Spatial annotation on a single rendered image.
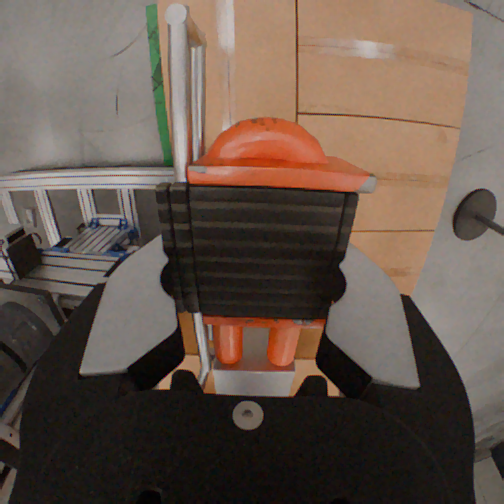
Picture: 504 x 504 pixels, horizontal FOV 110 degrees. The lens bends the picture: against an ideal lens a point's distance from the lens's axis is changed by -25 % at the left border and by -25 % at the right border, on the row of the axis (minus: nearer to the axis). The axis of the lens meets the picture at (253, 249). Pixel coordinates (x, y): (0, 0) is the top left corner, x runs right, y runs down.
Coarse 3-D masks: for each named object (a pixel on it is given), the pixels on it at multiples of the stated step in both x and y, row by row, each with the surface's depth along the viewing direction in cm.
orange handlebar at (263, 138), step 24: (264, 120) 9; (216, 144) 10; (240, 144) 9; (264, 144) 9; (288, 144) 9; (312, 144) 9; (216, 336) 15; (240, 336) 16; (288, 336) 15; (288, 360) 16
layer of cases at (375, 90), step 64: (192, 0) 49; (256, 0) 49; (320, 0) 49; (384, 0) 47; (256, 64) 59; (320, 64) 58; (384, 64) 57; (448, 64) 54; (320, 128) 67; (384, 128) 66; (448, 128) 64; (384, 192) 77; (384, 256) 90
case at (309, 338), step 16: (192, 320) 46; (192, 336) 42; (304, 336) 43; (320, 336) 43; (192, 352) 39; (304, 352) 40; (176, 368) 41; (192, 368) 41; (304, 368) 40; (160, 384) 44; (208, 384) 43
